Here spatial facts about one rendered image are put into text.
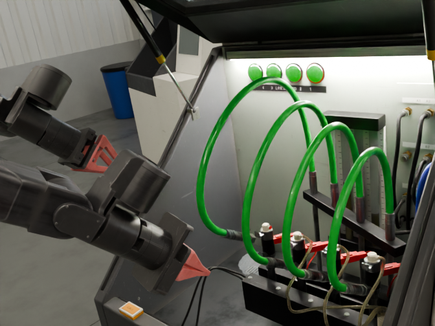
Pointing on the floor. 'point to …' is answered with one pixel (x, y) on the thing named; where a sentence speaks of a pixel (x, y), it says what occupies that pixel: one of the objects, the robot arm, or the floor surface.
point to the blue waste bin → (118, 89)
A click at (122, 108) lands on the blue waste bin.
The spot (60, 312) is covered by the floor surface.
